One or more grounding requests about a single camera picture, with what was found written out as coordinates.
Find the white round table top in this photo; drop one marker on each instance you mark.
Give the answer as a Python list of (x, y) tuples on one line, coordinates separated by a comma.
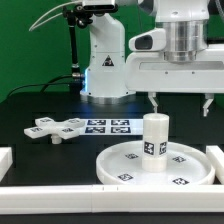
[(131, 163)]

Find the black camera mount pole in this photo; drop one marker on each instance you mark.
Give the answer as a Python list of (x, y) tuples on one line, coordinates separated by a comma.
[(76, 17)]

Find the white fence bar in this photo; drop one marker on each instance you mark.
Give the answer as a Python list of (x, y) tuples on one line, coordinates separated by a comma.
[(216, 157), (5, 161), (111, 198)]

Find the white cross-shaped table base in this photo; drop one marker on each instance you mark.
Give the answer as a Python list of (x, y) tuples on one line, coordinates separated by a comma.
[(57, 130)]

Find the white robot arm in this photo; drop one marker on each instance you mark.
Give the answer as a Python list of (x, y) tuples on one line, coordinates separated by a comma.
[(111, 31)]

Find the white right fence bar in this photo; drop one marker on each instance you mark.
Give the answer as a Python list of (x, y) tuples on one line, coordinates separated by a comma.
[(216, 157)]

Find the white fiducial marker sheet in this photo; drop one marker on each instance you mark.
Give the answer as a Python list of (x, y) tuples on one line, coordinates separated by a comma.
[(112, 127)]

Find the black camera on mount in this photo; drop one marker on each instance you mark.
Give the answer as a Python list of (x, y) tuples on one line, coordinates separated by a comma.
[(99, 5)]

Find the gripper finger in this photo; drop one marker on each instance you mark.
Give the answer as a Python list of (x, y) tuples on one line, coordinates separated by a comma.
[(209, 98), (153, 99)]

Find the white front fence bar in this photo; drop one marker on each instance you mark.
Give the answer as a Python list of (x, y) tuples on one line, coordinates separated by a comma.
[(111, 198)]

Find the white left fence bar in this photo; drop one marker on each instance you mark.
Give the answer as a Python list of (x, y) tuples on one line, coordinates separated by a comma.
[(5, 161)]

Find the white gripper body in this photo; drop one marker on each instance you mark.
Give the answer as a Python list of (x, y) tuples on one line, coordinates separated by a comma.
[(168, 62)]

